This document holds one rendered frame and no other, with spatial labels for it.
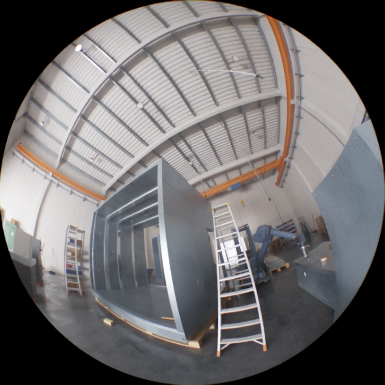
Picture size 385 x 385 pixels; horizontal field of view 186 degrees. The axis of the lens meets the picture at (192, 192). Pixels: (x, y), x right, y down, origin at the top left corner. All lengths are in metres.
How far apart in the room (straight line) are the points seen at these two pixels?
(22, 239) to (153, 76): 7.47
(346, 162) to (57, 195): 10.69
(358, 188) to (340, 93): 5.54
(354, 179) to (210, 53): 6.80
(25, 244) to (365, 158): 4.41
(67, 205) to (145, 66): 9.54
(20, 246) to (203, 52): 8.88
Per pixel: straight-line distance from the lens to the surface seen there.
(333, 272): 1.77
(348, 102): 6.07
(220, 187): 10.68
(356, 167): 0.73
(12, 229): 9.53
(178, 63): 6.74
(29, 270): 3.69
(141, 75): 6.89
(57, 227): 9.52
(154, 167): 2.36
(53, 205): 9.85
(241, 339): 1.78
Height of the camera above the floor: 1.43
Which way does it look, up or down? 31 degrees up
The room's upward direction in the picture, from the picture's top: 12 degrees counter-clockwise
